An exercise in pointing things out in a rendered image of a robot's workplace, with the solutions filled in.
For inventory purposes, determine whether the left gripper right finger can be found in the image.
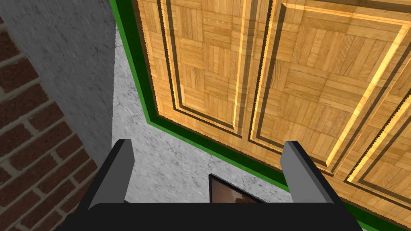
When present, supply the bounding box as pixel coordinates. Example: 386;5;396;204
280;140;344;206

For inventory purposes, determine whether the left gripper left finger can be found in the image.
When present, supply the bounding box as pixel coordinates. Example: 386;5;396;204
78;139;135;211

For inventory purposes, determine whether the wooden panelled door leaf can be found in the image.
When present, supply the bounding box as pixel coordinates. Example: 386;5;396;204
131;0;411;229

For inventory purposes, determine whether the dark framed wall picture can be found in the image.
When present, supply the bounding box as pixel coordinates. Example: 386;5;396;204
208;173;267;204

